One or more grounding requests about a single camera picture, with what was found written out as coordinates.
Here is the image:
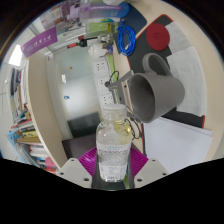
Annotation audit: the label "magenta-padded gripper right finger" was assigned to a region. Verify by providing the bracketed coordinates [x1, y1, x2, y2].
[127, 146, 170, 189]

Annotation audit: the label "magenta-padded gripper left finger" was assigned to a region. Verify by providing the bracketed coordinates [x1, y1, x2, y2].
[55, 147, 100, 190]

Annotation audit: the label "clear plastic water bottle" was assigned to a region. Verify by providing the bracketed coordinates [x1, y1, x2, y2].
[95, 103, 132, 183]

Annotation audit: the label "plain white paper sheet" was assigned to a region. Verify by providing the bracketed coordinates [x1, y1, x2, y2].
[142, 116, 214, 175]

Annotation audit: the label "grey ceramic mug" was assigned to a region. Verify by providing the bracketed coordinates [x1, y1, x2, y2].
[128, 52, 186, 124]

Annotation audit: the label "grey metal laptop stand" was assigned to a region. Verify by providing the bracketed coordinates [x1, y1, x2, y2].
[106, 69, 142, 122]

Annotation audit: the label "white folded paper towel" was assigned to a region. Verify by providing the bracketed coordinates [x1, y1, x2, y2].
[164, 21, 209, 118]

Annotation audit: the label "black desk mat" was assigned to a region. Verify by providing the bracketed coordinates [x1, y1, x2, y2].
[126, 13, 206, 130]

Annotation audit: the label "white round jar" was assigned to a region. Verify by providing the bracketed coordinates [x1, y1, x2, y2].
[88, 43, 108, 58]

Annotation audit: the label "ceiling lights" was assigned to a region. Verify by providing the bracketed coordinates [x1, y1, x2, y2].
[8, 43, 24, 67]

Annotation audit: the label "purple pennant flag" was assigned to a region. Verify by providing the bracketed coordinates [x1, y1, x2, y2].
[20, 27, 59, 60]

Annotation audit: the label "flat round red coaster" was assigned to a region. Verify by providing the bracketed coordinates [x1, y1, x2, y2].
[145, 22, 172, 52]

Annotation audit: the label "dark blue mouse pad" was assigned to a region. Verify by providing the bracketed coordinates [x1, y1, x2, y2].
[125, 3, 148, 35]

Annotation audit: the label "group photo poster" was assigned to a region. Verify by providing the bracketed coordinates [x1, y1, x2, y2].
[41, 0, 83, 32]

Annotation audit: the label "wall shelf with books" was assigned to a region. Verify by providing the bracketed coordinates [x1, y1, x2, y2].
[5, 49, 68, 175]

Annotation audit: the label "white wall outlet row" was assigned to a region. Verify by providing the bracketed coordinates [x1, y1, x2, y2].
[93, 58, 116, 108]

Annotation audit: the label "blue coiled cable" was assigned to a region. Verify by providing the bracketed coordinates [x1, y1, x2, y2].
[116, 23, 137, 57]

